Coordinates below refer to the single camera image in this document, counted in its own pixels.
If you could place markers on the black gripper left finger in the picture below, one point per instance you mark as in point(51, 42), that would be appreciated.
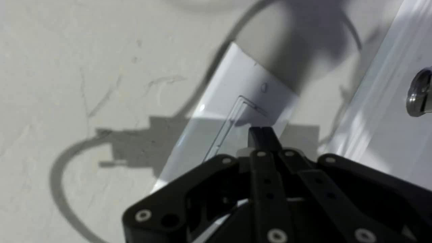
point(181, 210)

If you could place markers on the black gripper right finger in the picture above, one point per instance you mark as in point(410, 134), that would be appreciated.
point(332, 200)

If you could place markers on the white front door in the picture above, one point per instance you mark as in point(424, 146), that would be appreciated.
point(375, 129)

